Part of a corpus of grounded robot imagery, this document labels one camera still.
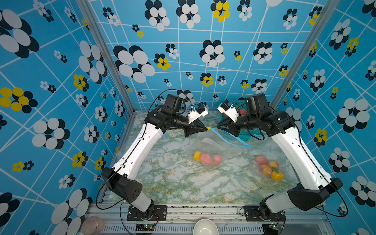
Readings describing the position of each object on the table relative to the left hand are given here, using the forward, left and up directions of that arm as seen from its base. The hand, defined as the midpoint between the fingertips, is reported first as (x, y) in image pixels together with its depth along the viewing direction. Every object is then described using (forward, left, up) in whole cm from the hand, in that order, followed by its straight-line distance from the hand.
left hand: (207, 126), depth 66 cm
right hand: (+2, -7, 0) cm, 7 cm away
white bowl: (-35, 0, -33) cm, 48 cm away
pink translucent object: (-34, +55, -33) cm, 73 cm away
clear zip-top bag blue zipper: (-7, -39, -30) cm, 50 cm away
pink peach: (-3, -8, -27) cm, 28 cm away
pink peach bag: (-5, -1, -24) cm, 25 cm away
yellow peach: (-12, -41, -30) cm, 52 cm away
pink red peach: (-2, -35, -30) cm, 46 cm away
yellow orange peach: (-1, +4, -26) cm, 26 cm away
